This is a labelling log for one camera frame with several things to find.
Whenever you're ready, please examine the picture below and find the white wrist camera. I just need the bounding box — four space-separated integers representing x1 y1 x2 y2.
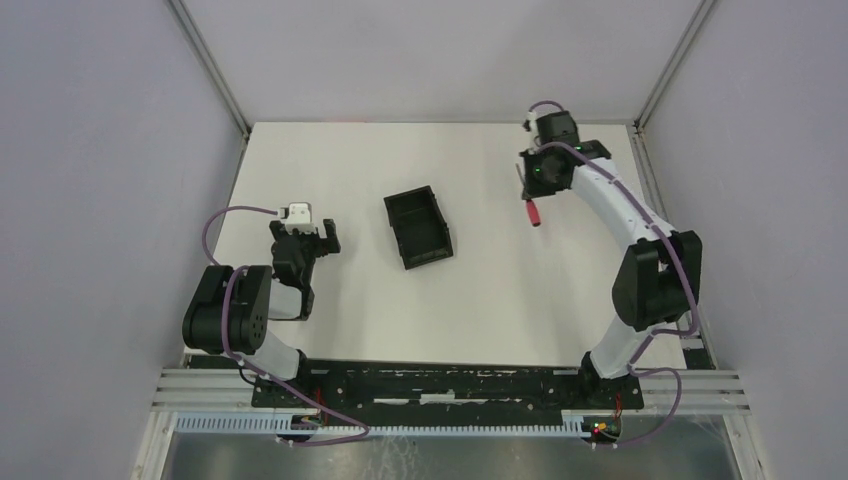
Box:
522 114 538 135
277 202 317 235

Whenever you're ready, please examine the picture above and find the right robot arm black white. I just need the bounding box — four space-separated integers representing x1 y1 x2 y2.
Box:
517 106 703 399

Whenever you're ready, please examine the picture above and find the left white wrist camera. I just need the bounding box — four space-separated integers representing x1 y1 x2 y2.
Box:
277 202 317 235

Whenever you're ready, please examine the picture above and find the right side aluminium rail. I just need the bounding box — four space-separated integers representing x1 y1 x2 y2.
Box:
626 122 717 370

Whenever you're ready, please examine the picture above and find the white slotted cable duct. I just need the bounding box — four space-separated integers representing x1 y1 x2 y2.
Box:
175 413 590 439

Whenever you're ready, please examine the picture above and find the red handled screwdriver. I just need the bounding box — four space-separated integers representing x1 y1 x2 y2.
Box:
515 163 541 228

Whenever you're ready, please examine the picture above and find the left aluminium corner post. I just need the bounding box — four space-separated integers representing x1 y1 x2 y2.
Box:
164 0 252 142

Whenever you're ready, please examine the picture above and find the aluminium frame rail front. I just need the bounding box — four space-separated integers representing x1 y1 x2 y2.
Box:
151 369 751 416

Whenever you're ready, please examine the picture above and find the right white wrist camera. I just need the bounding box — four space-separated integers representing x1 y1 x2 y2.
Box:
522 114 538 135

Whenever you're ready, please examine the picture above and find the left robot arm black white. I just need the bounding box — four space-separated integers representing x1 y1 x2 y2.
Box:
182 219 341 381

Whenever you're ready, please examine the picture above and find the aluminium corner post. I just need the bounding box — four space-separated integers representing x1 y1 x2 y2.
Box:
164 0 252 142
633 0 720 131

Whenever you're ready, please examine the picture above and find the black plastic bin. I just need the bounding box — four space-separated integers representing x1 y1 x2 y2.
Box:
383 185 454 270

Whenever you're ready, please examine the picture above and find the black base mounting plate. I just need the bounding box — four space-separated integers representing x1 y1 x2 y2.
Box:
291 358 644 429

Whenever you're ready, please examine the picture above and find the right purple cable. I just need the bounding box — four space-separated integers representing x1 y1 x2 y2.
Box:
528 100 704 449

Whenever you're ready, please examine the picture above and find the right aluminium corner post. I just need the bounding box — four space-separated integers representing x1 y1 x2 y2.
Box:
633 0 720 131

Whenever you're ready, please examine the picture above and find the purple cable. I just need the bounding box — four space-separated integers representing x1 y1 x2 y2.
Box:
528 100 704 449
201 205 370 448

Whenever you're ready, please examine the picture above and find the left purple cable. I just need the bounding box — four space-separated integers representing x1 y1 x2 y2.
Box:
201 205 370 448

